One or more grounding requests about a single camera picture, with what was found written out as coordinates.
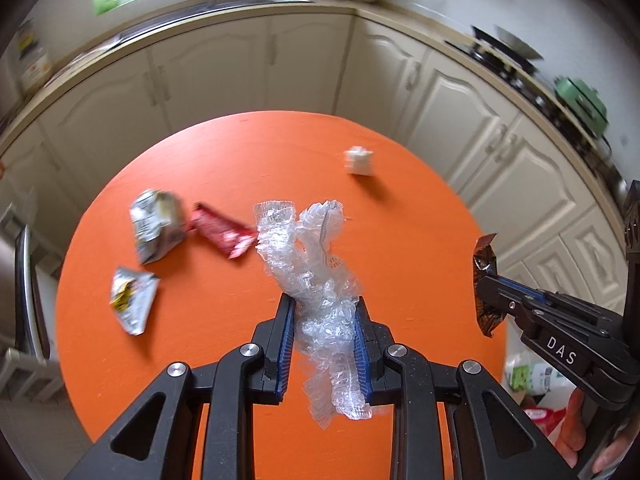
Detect green electric cooking pot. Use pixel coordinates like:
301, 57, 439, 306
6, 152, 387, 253
553, 75, 611, 138

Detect orange snack packet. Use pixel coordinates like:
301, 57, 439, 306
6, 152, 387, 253
252, 199, 375, 431

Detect orange round table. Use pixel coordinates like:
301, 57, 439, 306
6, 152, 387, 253
54, 110, 509, 480

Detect silver yellow snack packet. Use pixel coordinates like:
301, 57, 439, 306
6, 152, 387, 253
109, 266, 162, 337

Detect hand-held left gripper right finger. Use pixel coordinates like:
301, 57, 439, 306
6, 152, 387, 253
352, 296, 576, 480

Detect crumpled paper ball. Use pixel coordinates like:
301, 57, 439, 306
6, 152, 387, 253
344, 145, 374, 177

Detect steel double sink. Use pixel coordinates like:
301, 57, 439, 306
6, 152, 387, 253
116, 0, 323, 43

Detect crumpled silver snack packet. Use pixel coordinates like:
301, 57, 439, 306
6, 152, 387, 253
129, 188, 185, 267

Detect red snack wrapper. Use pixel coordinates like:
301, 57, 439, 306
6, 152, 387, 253
189, 202, 260, 261

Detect grey frying pan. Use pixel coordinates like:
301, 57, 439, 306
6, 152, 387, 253
491, 23, 546, 62

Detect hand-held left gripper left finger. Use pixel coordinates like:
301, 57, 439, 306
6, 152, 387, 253
65, 293, 297, 480

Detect clear oil bottle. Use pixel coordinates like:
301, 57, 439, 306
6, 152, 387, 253
16, 20, 55, 95

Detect cream base cabinets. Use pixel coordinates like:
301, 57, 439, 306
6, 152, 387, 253
0, 4, 640, 341

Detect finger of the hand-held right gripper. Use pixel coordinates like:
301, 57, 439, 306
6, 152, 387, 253
477, 276, 548, 333
495, 274, 621, 331

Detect brown foil wrapper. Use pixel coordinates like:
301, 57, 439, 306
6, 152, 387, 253
471, 232, 502, 339

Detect grey metal rack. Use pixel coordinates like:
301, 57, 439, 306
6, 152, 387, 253
0, 202, 67, 402

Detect white green rice sack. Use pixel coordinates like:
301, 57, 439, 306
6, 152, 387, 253
504, 354, 573, 397

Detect cream cabinet drawer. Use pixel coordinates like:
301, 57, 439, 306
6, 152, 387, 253
557, 205, 626, 267
520, 245, 601, 302

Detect person's right hand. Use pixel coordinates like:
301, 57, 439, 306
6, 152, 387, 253
556, 389, 640, 476

